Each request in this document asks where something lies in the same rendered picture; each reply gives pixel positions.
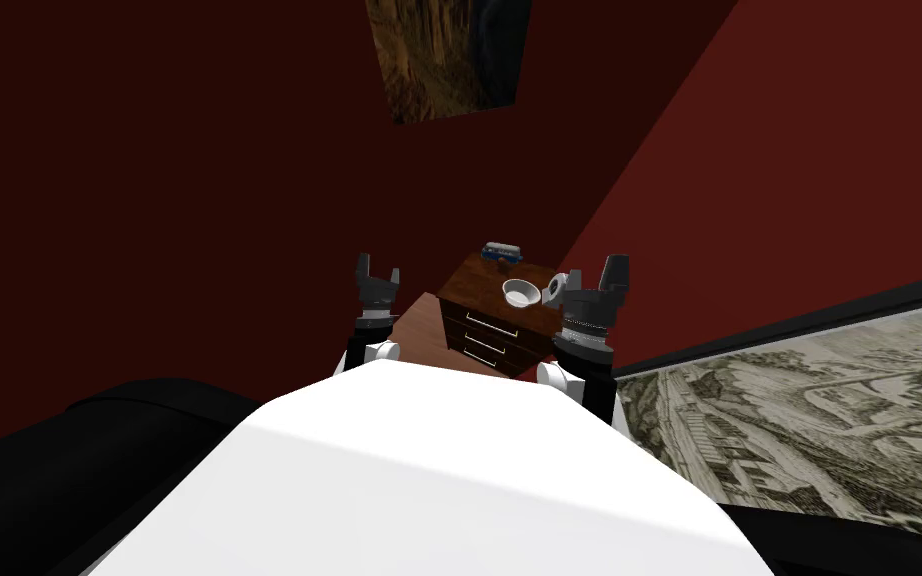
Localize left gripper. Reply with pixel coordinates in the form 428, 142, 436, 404
354, 252, 401, 322

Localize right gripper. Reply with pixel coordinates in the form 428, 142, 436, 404
560, 253, 632, 329

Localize white bowl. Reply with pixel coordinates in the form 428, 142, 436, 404
501, 277, 543, 310

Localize blue book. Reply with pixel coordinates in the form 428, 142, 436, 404
480, 240, 524, 270

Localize brown wooden drawer cabinet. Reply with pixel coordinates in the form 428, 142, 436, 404
434, 251, 567, 380

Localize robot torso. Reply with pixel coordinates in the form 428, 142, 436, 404
84, 357, 776, 576

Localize large black-framed grey picture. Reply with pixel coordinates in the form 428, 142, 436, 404
611, 266, 922, 555

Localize brown wall picture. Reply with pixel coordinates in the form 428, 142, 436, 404
364, 0, 534, 127

